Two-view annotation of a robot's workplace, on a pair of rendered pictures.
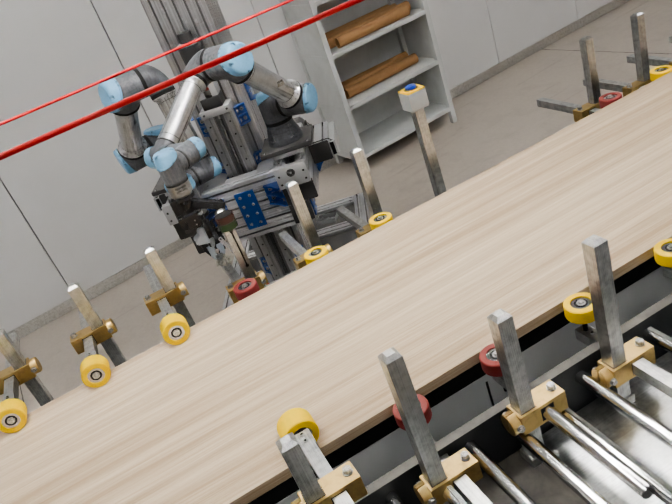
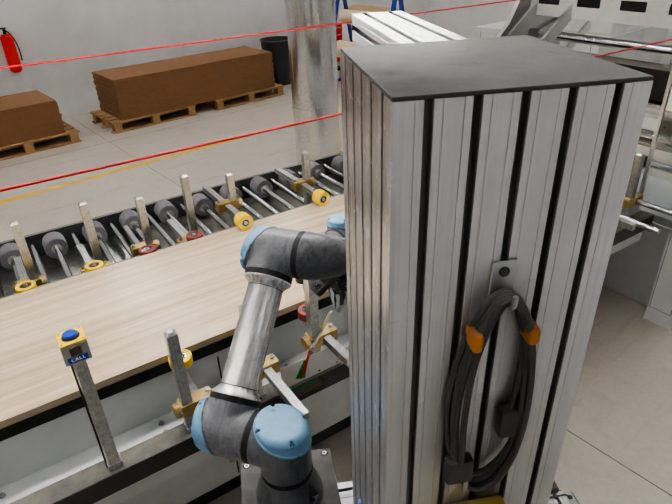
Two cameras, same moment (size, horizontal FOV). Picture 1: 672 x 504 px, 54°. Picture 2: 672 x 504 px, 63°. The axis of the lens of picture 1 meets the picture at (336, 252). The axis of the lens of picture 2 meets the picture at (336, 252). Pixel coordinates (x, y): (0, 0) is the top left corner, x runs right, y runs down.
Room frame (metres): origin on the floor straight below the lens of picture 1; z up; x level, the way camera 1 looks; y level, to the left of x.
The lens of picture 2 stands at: (3.56, -0.11, 2.15)
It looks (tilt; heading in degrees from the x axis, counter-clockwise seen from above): 30 degrees down; 162
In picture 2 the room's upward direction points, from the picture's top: 2 degrees counter-clockwise
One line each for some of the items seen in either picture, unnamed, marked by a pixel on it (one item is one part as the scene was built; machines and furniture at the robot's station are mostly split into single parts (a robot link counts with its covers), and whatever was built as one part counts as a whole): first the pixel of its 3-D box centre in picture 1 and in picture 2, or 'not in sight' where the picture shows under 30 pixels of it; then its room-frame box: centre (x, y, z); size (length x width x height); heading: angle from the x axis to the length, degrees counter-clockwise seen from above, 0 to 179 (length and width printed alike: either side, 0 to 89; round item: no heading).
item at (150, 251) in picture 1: (180, 308); not in sight; (1.93, 0.54, 0.89); 0.04 x 0.04 x 0.48; 15
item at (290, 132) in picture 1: (282, 129); (288, 478); (2.73, 0.02, 1.09); 0.15 x 0.15 x 0.10
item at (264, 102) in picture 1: (273, 103); (280, 442); (2.73, 0.02, 1.21); 0.13 x 0.12 x 0.14; 52
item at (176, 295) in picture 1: (166, 297); not in sight; (1.92, 0.56, 0.95); 0.14 x 0.06 x 0.05; 105
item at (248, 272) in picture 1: (247, 271); (313, 329); (1.99, 0.30, 0.89); 0.04 x 0.04 x 0.48; 15
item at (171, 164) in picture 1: (170, 166); (338, 233); (2.05, 0.39, 1.31); 0.09 x 0.08 x 0.11; 142
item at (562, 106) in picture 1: (575, 109); not in sight; (2.42, -1.10, 0.82); 0.44 x 0.03 x 0.04; 15
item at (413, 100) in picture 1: (413, 99); (74, 347); (2.18, -0.44, 1.18); 0.07 x 0.07 x 0.08; 15
